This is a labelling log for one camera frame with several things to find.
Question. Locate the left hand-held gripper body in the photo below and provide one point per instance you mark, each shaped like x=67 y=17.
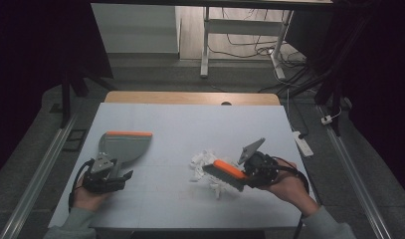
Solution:
x=102 y=182

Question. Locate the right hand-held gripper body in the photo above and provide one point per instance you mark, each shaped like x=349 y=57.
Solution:
x=264 y=169

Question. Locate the orange brush with grey bristles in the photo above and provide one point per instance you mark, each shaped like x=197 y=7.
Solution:
x=228 y=167

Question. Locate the grey dustpan with orange edge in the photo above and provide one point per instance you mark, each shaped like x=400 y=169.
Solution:
x=127 y=146

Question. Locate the pile of white paper scraps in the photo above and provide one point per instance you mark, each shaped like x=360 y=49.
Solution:
x=200 y=159

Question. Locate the person's left hand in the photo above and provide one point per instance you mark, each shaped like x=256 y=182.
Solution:
x=87 y=200

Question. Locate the person's right hand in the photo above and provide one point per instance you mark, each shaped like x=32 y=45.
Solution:
x=293 y=192

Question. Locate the white power strip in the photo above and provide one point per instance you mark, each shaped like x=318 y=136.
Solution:
x=304 y=147

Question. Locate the small white adapter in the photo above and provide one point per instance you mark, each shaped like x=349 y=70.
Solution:
x=326 y=119

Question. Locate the white board table cover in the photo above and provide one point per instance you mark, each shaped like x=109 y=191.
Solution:
x=190 y=119

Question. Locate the wooden table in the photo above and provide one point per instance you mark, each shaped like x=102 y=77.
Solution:
x=173 y=98

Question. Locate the black metal stand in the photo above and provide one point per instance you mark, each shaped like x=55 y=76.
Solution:
x=65 y=99

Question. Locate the black tripod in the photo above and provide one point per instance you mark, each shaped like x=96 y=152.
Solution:
x=336 y=99

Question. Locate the white panel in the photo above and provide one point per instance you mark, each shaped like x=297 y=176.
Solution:
x=133 y=30

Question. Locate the black curtain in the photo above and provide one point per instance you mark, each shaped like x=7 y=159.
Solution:
x=31 y=49
x=382 y=66

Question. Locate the black rectangular frame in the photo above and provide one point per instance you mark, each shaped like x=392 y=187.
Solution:
x=78 y=130

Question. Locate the aluminium rail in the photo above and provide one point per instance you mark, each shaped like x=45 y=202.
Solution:
x=356 y=172
x=40 y=172

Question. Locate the white desk frame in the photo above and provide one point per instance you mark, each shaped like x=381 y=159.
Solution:
x=205 y=49

